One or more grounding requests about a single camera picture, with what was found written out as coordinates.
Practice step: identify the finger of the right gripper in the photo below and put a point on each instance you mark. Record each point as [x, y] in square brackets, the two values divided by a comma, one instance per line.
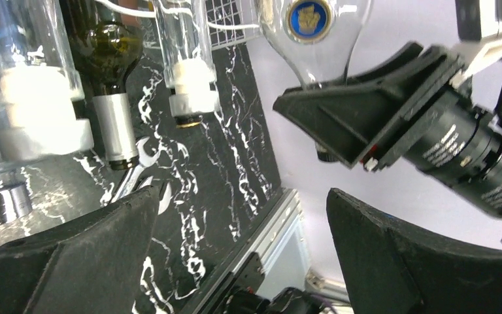
[375, 118]

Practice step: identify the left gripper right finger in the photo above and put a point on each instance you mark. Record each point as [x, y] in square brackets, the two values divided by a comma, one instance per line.
[392, 266]

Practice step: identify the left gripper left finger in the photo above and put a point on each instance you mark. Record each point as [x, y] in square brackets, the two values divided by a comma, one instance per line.
[91, 264]

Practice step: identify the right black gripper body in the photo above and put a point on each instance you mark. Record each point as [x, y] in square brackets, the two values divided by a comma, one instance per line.
[449, 139]

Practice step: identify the clear liquor bottle black cap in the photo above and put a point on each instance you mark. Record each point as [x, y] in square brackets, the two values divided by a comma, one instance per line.
[315, 38]

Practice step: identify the clear bottle white cap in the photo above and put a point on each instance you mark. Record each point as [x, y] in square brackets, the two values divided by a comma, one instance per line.
[188, 68]

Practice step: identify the dark green lower wine bottle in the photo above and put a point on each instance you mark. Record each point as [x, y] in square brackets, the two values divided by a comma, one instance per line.
[106, 46]

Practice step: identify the small silver wrench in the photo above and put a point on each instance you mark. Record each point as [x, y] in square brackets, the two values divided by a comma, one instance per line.
[132, 175]

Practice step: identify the large silver wrench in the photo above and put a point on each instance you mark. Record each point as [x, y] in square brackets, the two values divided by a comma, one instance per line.
[165, 192]

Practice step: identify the aluminium rail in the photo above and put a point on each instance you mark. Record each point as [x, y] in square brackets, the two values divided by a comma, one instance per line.
[279, 239]

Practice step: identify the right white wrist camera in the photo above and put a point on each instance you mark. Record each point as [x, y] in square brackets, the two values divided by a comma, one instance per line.
[479, 25]

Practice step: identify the black base frame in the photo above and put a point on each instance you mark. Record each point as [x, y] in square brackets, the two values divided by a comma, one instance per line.
[237, 294]

